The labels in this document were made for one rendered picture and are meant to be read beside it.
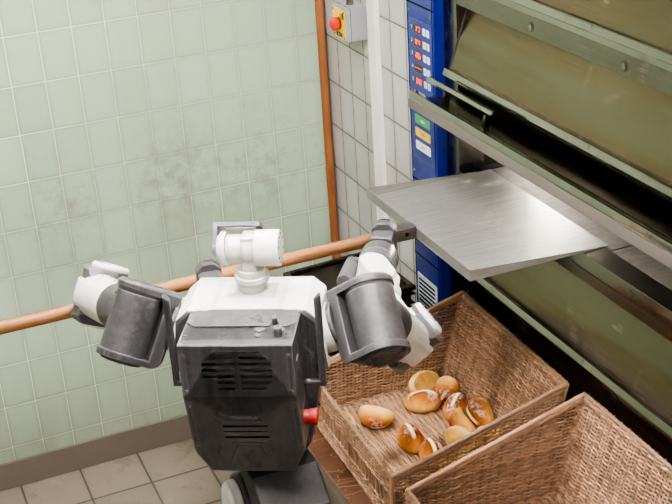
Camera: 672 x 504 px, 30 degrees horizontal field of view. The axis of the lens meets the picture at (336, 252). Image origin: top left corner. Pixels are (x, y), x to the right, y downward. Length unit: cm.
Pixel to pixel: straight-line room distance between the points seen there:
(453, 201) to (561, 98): 47
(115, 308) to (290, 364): 38
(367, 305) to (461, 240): 77
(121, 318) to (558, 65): 116
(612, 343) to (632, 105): 56
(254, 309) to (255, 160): 194
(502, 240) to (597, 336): 31
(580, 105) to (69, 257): 188
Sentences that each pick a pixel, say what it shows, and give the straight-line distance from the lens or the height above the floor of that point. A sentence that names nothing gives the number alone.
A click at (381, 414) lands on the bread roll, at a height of 64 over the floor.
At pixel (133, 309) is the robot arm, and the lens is 229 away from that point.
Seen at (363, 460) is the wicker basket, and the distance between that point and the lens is 307.
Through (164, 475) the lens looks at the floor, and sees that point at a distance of 430.
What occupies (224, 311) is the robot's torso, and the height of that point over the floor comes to 141.
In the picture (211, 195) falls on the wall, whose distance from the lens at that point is 410.
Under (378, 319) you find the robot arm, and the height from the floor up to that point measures 138.
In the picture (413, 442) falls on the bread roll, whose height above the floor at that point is 63.
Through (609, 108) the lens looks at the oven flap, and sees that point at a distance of 270.
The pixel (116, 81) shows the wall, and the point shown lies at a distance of 390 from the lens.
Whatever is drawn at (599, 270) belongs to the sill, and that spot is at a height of 116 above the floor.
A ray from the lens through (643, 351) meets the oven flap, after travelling 281.
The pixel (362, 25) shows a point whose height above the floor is 146.
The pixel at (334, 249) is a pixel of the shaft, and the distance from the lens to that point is 289.
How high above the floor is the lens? 243
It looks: 25 degrees down
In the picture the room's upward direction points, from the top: 4 degrees counter-clockwise
